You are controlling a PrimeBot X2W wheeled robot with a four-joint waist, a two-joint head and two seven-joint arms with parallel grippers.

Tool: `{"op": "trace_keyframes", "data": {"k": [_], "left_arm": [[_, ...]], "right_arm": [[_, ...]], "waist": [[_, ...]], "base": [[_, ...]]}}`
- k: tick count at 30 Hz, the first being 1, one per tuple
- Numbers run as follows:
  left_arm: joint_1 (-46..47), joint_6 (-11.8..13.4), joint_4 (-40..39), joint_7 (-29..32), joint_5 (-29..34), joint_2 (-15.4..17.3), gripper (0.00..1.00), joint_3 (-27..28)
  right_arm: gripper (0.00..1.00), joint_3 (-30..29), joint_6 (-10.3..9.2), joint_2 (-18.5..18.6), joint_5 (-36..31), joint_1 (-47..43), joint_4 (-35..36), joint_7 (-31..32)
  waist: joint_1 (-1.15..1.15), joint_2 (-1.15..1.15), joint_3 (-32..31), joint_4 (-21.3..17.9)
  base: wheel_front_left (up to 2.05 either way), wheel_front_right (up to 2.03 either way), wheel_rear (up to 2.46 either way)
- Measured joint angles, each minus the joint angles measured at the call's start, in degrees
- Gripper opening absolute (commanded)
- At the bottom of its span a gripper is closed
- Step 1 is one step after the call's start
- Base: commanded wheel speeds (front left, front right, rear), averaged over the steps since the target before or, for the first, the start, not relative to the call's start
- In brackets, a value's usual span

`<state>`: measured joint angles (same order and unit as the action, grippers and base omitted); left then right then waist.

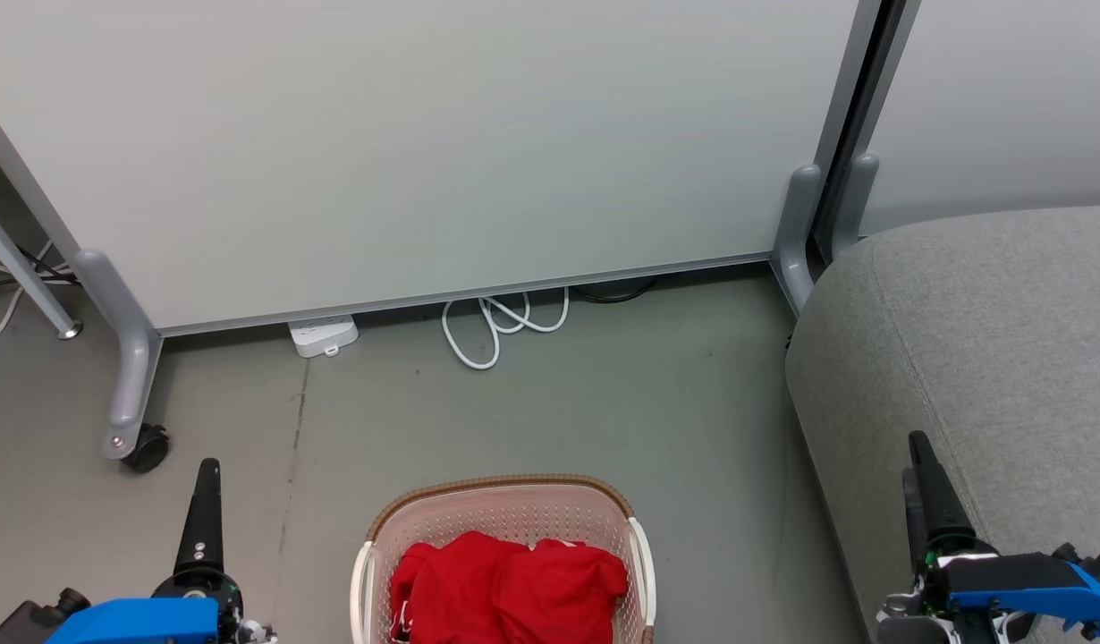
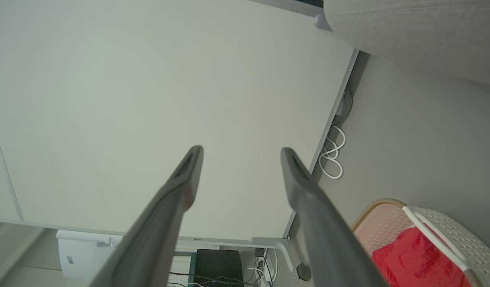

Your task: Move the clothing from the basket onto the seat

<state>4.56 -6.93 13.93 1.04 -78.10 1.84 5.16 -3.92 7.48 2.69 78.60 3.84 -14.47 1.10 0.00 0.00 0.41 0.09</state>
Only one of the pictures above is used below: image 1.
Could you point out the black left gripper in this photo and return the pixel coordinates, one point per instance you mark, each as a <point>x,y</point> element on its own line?
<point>228,604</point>

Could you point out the grey partition leg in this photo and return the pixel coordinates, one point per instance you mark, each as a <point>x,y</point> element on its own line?
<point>131,358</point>

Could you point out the grey partition foot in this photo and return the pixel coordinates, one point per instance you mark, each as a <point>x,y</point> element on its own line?
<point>854,201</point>
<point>796,241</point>

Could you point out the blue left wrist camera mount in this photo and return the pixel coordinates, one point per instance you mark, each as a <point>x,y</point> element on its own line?
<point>139,622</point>

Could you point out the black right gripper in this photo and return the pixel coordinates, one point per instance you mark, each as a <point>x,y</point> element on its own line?
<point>930,608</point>

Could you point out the grey metal table leg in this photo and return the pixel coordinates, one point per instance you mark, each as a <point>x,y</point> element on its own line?
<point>18,268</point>

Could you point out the grey fabric sofa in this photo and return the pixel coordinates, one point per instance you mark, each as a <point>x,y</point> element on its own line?
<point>988,349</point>

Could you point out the large white partition panel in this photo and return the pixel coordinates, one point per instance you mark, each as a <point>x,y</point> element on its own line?
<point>425,152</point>

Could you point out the beige plastic laundry basket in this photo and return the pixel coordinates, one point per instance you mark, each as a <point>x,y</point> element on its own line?
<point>505,514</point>

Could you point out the black caster wheel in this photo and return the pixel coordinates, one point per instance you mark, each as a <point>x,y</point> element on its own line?
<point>148,449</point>

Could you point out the white power strip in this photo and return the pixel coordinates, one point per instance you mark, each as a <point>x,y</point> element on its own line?
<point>322,334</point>

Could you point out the red cloth garment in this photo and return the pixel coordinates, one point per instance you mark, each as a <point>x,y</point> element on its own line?
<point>505,590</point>

